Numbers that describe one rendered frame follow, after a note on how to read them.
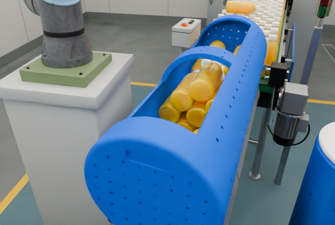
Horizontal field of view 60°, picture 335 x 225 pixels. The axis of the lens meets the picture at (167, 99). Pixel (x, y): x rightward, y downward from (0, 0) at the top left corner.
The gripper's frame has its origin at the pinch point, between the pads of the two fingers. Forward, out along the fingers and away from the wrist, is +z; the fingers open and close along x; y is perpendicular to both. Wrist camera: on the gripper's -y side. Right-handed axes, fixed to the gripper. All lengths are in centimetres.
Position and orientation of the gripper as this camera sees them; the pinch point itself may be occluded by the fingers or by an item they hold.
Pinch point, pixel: (218, 2)
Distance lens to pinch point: 151.0
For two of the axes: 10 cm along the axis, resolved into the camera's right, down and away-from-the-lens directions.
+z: 0.0, 8.6, 5.0
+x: 9.3, 1.8, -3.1
